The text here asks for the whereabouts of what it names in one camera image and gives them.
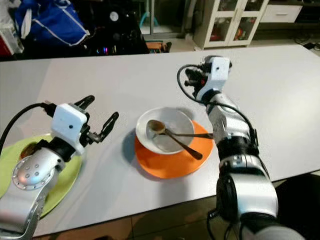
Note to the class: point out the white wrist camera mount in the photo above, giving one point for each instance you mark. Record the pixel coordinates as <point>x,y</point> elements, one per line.
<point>216,70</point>
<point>70,125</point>

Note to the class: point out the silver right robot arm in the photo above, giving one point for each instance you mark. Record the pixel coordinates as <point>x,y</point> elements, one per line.
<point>230,125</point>

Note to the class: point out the white drawer unit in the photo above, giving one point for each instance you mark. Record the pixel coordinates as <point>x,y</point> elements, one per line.
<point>282,13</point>

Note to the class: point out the blue bag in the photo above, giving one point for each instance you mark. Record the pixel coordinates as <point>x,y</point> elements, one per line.
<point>52,25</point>

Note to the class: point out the brown wooden stool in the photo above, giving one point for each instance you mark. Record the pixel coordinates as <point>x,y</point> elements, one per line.
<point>158,46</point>

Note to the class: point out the red cardboard box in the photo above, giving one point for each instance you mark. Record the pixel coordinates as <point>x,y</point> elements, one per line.
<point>5,47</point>

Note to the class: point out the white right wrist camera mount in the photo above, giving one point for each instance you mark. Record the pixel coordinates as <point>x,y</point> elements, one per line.
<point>216,70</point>

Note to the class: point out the orange plate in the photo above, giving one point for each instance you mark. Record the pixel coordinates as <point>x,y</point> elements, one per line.
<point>170,167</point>

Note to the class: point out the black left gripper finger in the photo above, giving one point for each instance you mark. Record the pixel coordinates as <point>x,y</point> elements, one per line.
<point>110,125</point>
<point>84,102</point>

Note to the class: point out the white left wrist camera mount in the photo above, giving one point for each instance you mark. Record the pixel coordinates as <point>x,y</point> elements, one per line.
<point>70,125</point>

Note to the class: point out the black computer tower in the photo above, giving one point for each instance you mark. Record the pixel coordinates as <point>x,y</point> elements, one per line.
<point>120,30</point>

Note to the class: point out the lime green plate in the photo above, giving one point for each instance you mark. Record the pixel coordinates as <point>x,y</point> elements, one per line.
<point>10,160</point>

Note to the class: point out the white glass door cabinet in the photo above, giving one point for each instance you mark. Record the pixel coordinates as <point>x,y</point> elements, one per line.
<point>230,20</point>

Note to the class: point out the white bowl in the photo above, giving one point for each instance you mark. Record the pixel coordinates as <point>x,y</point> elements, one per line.
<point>175,117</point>

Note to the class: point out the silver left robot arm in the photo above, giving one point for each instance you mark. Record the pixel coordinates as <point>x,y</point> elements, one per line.
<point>32,175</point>

